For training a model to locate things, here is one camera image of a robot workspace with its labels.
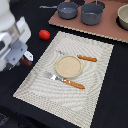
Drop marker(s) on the pink wooden board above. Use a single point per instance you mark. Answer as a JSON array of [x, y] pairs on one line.
[[107, 28]]

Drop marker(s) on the orange handled knife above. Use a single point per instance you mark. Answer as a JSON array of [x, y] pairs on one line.
[[78, 56]]

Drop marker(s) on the white toy fish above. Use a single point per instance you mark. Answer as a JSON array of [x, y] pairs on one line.
[[29, 56]]

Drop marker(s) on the round beige plate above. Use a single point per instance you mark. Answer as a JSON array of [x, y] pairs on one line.
[[68, 66]]

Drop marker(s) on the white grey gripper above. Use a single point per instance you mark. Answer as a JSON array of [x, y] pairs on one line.
[[13, 44]]

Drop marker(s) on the orange handled fork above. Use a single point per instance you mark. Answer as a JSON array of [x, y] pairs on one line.
[[69, 82]]

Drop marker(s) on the beige bowl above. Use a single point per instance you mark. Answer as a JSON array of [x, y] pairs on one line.
[[123, 16]]

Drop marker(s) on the woven beige placemat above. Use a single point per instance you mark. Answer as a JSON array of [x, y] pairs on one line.
[[89, 61]]

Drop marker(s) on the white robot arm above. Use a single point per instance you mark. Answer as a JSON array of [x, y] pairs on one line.
[[7, 19]]

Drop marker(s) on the grey frying pan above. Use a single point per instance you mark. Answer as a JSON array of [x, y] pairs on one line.
[[67, 10]]

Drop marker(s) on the grey cooking pot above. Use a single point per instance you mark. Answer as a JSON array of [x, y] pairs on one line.
[[91, 12]]

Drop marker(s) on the red sausage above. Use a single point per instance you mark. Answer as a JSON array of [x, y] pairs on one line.
[[25, 62]]

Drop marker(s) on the red tomato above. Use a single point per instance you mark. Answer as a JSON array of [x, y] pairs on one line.
[[44, 34]]

